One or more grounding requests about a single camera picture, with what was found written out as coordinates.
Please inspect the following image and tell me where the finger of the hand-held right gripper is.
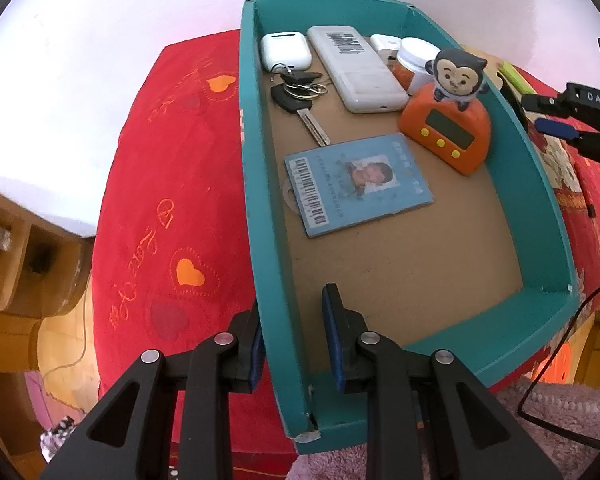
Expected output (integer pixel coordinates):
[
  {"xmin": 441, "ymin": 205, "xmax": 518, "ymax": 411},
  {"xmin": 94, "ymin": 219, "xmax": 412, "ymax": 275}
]
[
  {"xmin": 535, "ymin": 118, "xmax": 600, "ymax": 162},
  {"xmin": 522, "ymin": 91, "xmax": 573, "ymax": 116}
]

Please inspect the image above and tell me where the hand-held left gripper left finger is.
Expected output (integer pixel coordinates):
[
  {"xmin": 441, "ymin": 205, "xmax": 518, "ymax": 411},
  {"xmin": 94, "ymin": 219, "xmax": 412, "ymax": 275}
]
[{"xmin": 42, "ymin": 305, "xmax": 267, "ymax": 480}]

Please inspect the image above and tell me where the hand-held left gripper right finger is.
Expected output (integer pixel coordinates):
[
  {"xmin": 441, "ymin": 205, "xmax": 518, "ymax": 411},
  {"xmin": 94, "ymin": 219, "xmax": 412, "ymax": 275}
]
[{"xmin": 321, "ymin": 283, "xmax": 563, "ymax": 480}]

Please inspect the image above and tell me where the monkey figurine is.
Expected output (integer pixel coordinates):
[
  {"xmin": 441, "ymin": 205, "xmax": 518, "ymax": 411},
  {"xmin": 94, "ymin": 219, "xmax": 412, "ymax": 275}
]
[{"xmin": 425, "ymin": 49, "xmax": 491, "ymax": 112}]

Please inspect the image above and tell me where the teal cardboard box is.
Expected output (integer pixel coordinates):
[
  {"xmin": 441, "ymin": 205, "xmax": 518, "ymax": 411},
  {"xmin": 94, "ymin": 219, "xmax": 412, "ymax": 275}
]
[{"xmin": 240, "ymin": 0, "xmax": 580, "ymax": 454}]

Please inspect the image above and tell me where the orange digital timer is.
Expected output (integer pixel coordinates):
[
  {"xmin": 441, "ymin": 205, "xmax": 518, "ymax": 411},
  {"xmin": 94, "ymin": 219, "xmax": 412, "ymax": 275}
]
[{"xmin": 399, "ymin": 82, "xmax": 492, "ymax": 177}]

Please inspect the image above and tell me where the white pill bottle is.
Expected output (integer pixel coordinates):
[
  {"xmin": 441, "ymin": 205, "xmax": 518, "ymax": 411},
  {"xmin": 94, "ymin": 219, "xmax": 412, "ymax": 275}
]
[{"xmin": 392, "ymin": 37, "xmax": 442, "ymax": 97}]

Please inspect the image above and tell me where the blue id card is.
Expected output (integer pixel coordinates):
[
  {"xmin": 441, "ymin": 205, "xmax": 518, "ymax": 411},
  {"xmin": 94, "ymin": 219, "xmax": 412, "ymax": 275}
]
[{"xmin": 282, "ymin": 132, "xmax": 435, "ymax": 239}]

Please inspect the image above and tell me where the white charger plug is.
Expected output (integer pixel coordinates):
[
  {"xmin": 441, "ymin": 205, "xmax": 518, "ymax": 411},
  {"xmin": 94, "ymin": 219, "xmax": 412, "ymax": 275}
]
[{"xmin": 370, "ymin": 34, "xmax": 404, "ymax": 62}]

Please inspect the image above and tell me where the white remote control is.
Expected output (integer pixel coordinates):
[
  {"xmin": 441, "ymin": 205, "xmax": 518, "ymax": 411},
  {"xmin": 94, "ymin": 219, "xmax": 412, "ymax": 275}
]
[{"xmin": 307, "ymin": 26, "xmax": 410, "ymax": 114}]

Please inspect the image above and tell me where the bunch of keys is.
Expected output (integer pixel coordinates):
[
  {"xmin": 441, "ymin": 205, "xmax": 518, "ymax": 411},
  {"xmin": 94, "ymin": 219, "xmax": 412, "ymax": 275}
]
[{"xmin": 271, "ymin": 62, "xmax": 331, "ymax": 147}]

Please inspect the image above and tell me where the white earbuds case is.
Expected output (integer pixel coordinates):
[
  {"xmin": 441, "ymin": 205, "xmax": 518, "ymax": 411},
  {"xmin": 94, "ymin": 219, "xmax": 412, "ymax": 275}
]
[{"xmin": 260, "ymin": 32, "xmax": 313, "ymax": 72}]

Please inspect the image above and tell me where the red printed blanket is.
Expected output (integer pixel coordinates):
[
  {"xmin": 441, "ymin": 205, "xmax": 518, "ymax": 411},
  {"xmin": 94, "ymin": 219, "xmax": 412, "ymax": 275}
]
[{"xmin": 90, "ymin": 30, "xmax": 600, "ymax": 471}]

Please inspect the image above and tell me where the polka dot cloth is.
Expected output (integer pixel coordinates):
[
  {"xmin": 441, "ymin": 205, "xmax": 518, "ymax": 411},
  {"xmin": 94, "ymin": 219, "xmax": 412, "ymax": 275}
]
[{"xmin": 40, "ymin": 417, "xmax": 77, "ymax": 462}]

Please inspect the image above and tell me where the pink fuzzy cloth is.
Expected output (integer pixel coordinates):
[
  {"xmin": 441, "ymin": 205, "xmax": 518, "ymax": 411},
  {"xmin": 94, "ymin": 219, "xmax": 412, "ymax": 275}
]
[{"xmin": 285, "ymin": 379, "xmax": 600, "ymax": 480}]

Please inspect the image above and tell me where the wooden shelf unit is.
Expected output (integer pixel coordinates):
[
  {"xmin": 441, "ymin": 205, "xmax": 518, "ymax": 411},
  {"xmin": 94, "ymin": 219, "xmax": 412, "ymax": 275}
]
[{"xmin": 0, "ymin": 180, "xmax": 94, "ymax": 319}]

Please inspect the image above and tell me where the black cable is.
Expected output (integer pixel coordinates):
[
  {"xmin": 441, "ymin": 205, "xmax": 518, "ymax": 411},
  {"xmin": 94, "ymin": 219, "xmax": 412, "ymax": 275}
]
[{"xmin": 517, "ymin": 255, "xmax": 600, "ymax": 449}]

